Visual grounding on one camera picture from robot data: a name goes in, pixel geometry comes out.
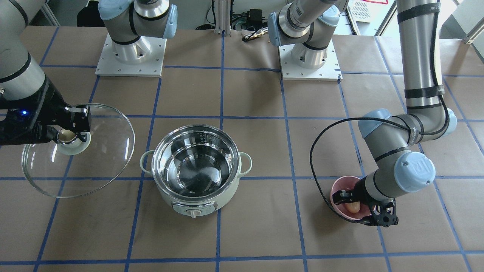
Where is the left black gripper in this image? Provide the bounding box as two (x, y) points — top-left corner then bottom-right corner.
(332, 176), (398, 227)

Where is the aluminium frame post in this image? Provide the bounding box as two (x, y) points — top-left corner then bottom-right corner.
(214, 0), (231, 36)

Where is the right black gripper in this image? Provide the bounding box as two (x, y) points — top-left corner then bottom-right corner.
(0, 77), (91, 146)

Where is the green electric cooking pot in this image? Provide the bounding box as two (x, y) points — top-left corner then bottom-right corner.
(139, 124), (253, 218)

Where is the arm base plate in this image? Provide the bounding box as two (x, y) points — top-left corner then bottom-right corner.
(278, 41), (343, 81)
(95, 36), (167, 77)

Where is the black power adapter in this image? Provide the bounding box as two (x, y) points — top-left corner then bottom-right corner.
(247, 9), (263, 28)

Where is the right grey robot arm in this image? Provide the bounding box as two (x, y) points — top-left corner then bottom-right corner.
(0, 0), (91, 146)

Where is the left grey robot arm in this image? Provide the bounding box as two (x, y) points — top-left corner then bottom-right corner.
(326, 0), (457, 227)

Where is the pink bowl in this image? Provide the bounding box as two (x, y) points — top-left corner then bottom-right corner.
(330, 176), (371, 221)

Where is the glass pot lid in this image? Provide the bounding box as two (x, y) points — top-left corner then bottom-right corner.
(22, 103), (135, 198)

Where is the brown egg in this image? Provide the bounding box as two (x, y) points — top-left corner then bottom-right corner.
(344, 201), (361, 215)

